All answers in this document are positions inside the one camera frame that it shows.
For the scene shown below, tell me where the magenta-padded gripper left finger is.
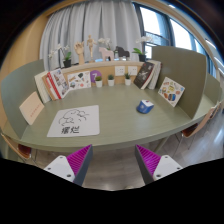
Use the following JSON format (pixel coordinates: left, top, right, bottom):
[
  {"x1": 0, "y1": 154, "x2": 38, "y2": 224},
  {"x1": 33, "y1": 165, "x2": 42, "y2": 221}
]
[{"x1": 43, "y1": 143, "x2": 94, "y2": 187}]

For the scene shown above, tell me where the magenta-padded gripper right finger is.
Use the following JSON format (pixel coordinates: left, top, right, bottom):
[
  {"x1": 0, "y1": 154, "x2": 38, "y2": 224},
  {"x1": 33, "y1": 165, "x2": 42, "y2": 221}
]
[{"x1": 134, "y1": 144, "x2": 184, "y2": 185}]

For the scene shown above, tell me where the blue and white computer mouse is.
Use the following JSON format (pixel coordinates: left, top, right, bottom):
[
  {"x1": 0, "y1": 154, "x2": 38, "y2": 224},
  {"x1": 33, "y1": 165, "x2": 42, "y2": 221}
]
[{"x1": 136, "y1": 99, "x2": 155, "y2": 115}]

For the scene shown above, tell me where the white mouse pad with drawing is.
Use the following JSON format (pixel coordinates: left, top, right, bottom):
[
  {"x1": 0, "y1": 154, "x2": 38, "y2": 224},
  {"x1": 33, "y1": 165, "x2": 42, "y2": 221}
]
[{"x1": 46, "y1": 105, "x2": 101, "y2": 138}]

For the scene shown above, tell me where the wooden chair with red seat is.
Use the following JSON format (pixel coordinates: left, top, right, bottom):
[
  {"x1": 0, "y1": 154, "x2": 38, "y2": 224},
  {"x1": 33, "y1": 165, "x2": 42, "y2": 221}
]
[
  {"x1": 0, "y1": 132, "x2": 38, "y2": 164},
  {"x1": 173, "y1": 101, "x2": 224, "y2": 158}
]

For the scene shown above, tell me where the beige card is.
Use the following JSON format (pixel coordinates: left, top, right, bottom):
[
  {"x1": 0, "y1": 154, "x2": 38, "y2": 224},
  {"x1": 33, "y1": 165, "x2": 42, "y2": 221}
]
[{"x1": 18, "y1": 91, "x2": 45, "y2": 126}]

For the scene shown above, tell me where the colourful sticker card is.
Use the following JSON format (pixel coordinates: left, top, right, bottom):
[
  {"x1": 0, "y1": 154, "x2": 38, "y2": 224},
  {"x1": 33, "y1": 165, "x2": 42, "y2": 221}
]
[{"x1": 157, "y1": 76, "x2": 186, "y2": 108}]

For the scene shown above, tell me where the brown book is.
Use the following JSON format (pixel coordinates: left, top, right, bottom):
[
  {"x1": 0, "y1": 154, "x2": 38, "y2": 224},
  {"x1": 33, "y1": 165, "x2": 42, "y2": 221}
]
[{"x1": 41, "y1": 73, "x2": 58, "y2": 102}]

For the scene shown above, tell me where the thick white book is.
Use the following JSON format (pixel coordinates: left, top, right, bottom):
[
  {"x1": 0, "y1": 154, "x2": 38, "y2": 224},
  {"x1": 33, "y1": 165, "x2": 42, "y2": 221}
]
[{"x1": 34, "y1": 70, "x2": 52, "y2": 104}]

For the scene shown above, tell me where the red and white magazine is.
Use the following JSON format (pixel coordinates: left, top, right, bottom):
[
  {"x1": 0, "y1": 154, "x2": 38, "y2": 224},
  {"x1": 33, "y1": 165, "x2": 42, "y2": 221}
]
[{"x1": 46, "y1": 68, "x2": 70, "y2": 100}]

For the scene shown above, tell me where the green desk partition panel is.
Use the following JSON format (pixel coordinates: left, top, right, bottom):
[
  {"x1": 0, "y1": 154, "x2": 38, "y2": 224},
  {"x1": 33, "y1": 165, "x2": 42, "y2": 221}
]
[
  {"x1": 0, "y1": 59, "x2": 46, "y2": 140},
  {"x1": 151, "y1": 45, "x2": 208, "y2": 120}
]

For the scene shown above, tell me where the white illustrated sticker sheet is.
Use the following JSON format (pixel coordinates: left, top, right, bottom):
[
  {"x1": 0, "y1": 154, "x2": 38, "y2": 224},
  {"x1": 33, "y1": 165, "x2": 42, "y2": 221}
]
[{"x1": 66, "y1": 70, "x2": 92, "y2": 91}]

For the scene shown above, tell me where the small plant in white pot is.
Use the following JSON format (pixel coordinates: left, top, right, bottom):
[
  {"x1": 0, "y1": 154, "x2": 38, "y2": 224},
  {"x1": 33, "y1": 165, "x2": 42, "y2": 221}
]
[
  {"x1": 107, "y1": 74, "x2": 116, "y2": 88},
  {"x1": 94, "y1": 75, "x2": 104, "y2": 89},
  {"x1": 124, "y1": 72, "x2": 132, "y2": 87}
]

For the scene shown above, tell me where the black book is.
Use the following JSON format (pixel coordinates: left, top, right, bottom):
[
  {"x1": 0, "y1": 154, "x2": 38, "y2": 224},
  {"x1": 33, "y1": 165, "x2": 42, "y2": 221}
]
[{"x1": 133, "y1": 61, "x2": 156, "y2": 90}]

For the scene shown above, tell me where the purple round number sign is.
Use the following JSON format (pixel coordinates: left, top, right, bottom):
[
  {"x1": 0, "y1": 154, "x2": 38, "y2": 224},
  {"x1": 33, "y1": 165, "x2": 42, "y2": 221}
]
[{"x1": 89, "y1": 69, "x2": 103, "y2": 84}]

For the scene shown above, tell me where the white orchid in black pot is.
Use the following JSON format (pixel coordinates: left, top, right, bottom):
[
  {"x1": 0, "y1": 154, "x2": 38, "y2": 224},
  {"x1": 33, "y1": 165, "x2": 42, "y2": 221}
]
[
  {"x1": 132, "y1": 35, "x2": 154, "y2": 63},
  {"x1": 48, "y1": 44, "x2": 73, "y2": 69}
]

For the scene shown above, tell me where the wooden desk shelf ledge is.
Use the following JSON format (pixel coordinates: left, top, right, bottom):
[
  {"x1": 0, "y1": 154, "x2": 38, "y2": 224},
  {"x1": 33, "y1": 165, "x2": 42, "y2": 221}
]
[{"x1": 42, "y1": 59, "x2": 158, "y2": 88}]

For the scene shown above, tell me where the dark horse figurine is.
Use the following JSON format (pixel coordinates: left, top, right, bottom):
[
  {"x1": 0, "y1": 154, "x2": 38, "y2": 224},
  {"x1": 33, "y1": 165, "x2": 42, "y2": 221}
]
[{"x1": 114, "y1": 45, "x2": 131, "y2": 61}]

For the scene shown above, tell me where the pink horse figurine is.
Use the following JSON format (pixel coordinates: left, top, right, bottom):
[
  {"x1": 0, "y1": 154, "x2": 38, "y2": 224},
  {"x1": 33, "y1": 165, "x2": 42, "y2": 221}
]
[{"x1": 98, "y1": 46, "x2": 115, "y2": 62}]

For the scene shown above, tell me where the wooden artist mannequin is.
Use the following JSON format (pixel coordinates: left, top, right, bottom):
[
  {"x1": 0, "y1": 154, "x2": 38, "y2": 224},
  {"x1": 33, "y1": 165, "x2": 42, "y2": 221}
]
[{"x1": 86, "y1": 34, "x2": 98, "y2": 63}]

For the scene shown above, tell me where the white orchid plant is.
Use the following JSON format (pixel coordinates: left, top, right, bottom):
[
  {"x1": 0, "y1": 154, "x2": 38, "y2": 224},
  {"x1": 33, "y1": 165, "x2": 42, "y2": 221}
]
[{"x1": 97, "y1": 37, "x2": 113, "y2": 51}]

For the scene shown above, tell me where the window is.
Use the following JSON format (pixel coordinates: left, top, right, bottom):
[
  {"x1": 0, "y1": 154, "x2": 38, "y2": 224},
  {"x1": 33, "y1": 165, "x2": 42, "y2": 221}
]
[{"x1": 133, "y1": 1, "x2": 218, "y2": 78}]

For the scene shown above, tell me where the grey curtain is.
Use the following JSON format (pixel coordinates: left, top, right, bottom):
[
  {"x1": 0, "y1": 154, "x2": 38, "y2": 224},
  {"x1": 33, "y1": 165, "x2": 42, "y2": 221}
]
[{"x1": 39, "y1": 0, "x2": 143, "y2": 71}]

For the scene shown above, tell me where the white wall socket plate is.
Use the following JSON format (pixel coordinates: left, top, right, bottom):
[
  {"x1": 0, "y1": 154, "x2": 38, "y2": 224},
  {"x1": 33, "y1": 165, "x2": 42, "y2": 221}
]
[
  {"x1": 114, "y1": 65, "x2": 126, "y2": 77},
  {"x1": 127, "y1": 65, "x2": 139, "y2": 77}
]

